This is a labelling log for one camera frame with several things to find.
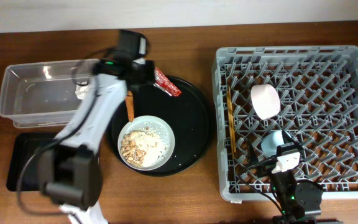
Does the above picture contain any light blue plastic cup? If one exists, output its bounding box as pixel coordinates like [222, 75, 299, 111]
[261, 131, 292, 157]

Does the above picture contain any white tissue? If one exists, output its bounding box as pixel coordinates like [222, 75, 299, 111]
[75, 85, 89, 100]

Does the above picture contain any grey dishwasher rack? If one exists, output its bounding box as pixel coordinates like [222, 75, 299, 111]
[211, 45, 358, 203]

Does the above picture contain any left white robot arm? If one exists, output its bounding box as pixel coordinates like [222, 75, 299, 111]
[17, 58, 155, 223]

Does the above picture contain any orange carrot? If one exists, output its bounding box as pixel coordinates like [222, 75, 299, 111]
[125, 90, 135, 122]

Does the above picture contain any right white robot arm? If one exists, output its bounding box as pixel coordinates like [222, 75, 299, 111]
[244, 142, 323, 223]

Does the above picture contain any red snack wrapper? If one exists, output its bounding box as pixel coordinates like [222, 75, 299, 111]
[154, 67, 181, 97]

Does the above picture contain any pink bowl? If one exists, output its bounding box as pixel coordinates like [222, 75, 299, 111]
[251, 84, 280, 120]

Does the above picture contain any black rectangular tray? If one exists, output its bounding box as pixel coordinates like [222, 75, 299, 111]
[6, 132, 102, 192]

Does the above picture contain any clear plastic bin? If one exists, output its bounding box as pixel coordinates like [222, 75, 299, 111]
[0, 59, 98, 128]

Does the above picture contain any round black tray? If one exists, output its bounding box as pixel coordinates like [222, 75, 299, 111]
[107, 75, 213, 177]

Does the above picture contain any wooden chopstick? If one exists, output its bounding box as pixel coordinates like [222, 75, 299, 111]
[227, 87, 236, 154]
[226, 85, 236, 156]

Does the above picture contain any white plate with food scraps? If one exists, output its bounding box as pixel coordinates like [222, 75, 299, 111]
[117, 116, 175, 171]

